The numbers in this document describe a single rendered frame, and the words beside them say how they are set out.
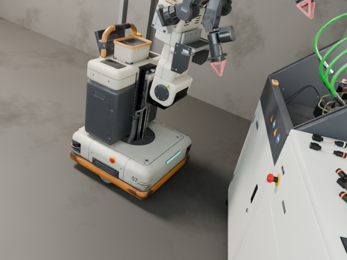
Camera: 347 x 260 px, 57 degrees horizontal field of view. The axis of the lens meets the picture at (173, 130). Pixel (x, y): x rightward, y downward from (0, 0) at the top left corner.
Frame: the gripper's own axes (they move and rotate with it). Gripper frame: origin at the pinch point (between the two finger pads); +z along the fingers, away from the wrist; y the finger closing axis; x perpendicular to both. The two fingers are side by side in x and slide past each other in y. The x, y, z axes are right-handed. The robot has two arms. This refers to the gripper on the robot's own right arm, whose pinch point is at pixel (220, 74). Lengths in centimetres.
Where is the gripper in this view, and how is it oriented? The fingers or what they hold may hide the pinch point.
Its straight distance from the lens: 160.4
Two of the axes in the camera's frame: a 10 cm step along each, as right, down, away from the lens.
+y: 5.1, -3.6, 7.8
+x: -8.3, 0.3, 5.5
